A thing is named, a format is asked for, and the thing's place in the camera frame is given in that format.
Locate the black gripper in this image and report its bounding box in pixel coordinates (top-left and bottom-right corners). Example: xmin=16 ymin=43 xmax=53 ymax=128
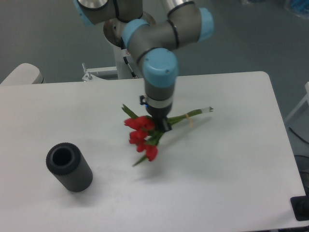
xmin=139 ymin=95 xmax=173 ymax=132

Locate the red tulip bouquet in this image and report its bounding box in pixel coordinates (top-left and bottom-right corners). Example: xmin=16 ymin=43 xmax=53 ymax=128
xmin=121 ymin=103 xmax=214 ymax=167

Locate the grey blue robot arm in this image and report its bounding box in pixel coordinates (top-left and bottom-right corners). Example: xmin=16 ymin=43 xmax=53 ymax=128
xmin=73 ymin=0 xmax=214 ymax=132

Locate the dark grey ribbed vase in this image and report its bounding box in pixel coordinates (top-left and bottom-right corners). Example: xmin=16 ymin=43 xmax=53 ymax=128
xmin=45 ymin=143 xmax=93 ymax=192

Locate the white chair armrest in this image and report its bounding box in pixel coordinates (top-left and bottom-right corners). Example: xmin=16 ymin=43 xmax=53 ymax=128
xmin=0 ymin=63 xmax=46 ymax=86

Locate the blue items clear bag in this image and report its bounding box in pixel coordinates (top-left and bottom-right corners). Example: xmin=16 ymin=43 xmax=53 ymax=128
xmin=283 ymin=0 xmax=309 ymax=19

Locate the black cable on pedestal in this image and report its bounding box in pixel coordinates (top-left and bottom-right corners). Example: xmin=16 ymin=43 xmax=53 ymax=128
xmin=120 ymin=36 xmax=139 ymax=79

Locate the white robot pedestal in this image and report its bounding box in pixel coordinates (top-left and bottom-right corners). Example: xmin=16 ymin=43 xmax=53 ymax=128
xmin=103 ymin=13 xmax=158 ymax=80

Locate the white metal bracket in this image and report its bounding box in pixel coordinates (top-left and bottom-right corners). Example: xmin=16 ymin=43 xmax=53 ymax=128
xmin=82 ymin=63 xmax=118 ymax=82

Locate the black floor cable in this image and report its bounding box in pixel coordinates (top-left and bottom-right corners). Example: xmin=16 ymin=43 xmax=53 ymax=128
xmin=288 ymin=127 xmax=309 ymax=143

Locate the white furniture frame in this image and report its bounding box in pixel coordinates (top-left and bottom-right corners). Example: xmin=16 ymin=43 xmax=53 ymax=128
xmin=283 ymin=82 xmax=309 ymax=125

